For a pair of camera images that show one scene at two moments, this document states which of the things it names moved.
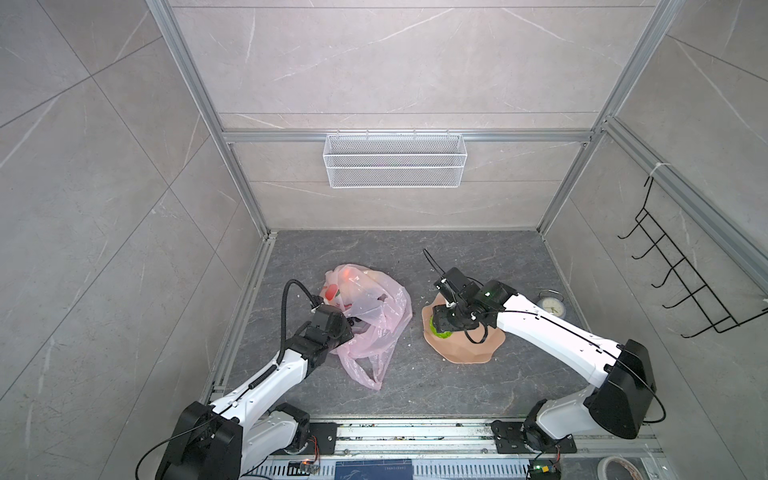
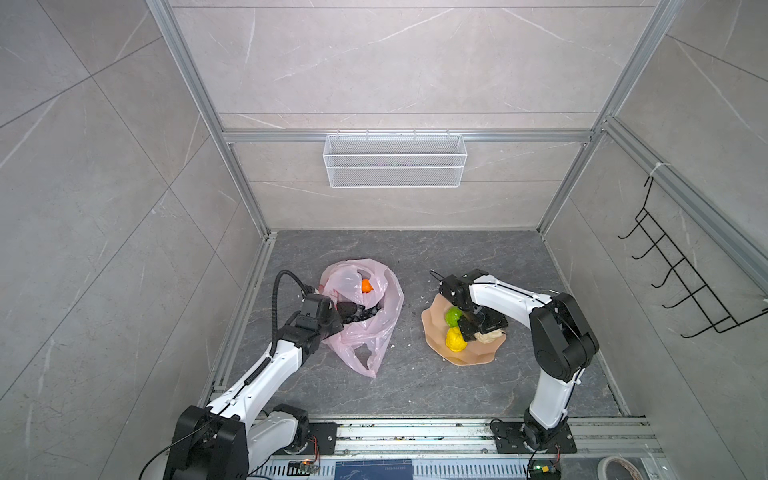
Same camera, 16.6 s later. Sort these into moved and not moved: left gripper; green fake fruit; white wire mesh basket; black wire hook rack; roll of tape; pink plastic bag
Moved: pink plastic bag; left gripper; green fake fruit
Not moved: roll of tape; black wire hook rack; white wire mesh basket
